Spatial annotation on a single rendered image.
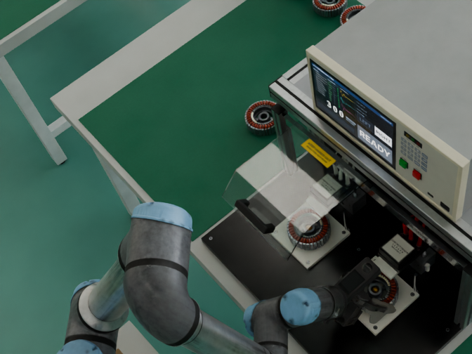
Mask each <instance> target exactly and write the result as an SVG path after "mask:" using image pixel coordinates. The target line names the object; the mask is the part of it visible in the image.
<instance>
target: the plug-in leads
mask: <svg viewBox="0 0 472 354"><path fill-rule="evenodd" d="M402 227H403V234H404V235H408V234H409V237H408V240H409V241H410V242H412V241H414V238H413V231H411V230H410V229H409V231H408V229H407V226H406V225H405V224H404V223H403V224H402ZM428 231H429V232H431V233H432V234H433V235H436V233H434V232H433V231H432V230H431V229H430V228H428ZM416 246H417V247H421V246H422V239H421V238H420V237H419V239H418V241H417V244H416Z"/></svg>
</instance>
